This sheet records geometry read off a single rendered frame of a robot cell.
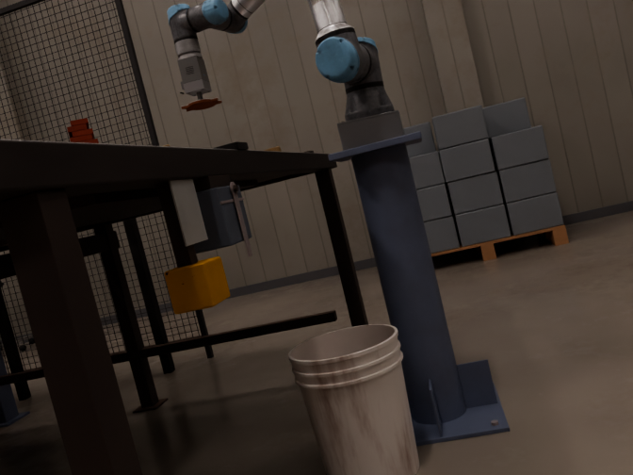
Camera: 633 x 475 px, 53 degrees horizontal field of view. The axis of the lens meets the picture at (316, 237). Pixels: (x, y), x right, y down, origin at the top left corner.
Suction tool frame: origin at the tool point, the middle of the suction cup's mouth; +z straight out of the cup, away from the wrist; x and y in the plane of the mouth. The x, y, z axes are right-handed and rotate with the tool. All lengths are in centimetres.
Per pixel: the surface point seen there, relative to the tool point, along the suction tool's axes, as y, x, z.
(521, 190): -265, 140, 68
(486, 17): -359, 160, -73
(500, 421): 18, 67, 111
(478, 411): 8, 63, 111
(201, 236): 82, 16, 37
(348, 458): 45, 26, 101
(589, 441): 37, 86, 112
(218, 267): 84, 18, 44
